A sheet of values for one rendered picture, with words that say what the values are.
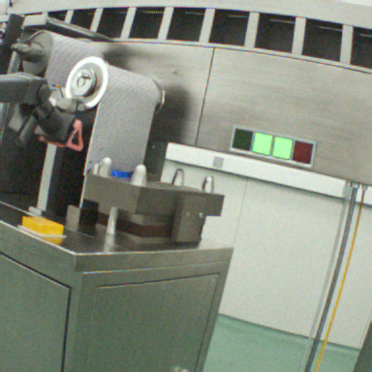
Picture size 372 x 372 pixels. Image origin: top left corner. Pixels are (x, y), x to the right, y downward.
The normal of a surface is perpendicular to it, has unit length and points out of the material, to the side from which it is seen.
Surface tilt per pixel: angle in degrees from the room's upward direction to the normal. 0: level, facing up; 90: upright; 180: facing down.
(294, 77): 90
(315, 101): 90
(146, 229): 90
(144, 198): 90
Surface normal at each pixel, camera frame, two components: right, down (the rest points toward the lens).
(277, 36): -0.51, -0.06
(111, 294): 0.83, 0.20
